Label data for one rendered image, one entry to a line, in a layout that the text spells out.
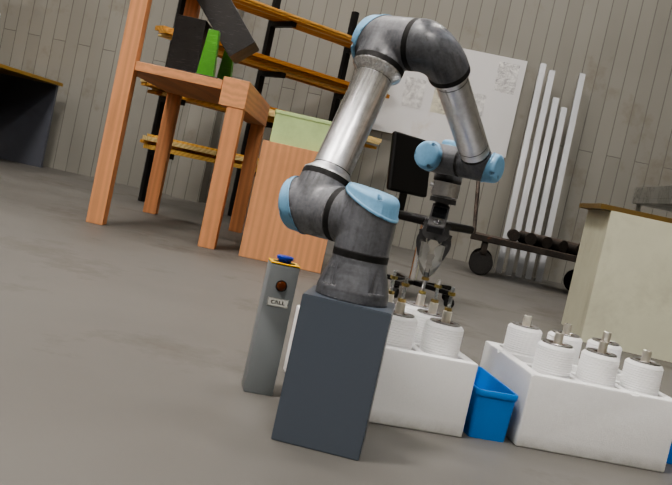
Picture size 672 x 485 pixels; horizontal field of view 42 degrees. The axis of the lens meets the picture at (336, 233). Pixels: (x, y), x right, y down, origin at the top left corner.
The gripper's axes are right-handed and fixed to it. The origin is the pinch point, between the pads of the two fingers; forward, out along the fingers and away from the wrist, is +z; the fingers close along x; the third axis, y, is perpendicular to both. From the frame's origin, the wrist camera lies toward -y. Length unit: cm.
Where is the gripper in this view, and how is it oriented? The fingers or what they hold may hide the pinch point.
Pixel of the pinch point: (426, 271)
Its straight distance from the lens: 236.1
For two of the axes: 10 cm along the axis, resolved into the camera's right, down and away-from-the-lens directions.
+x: -9.7, -2.2, 0.9
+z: -2.2, 9.7, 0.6
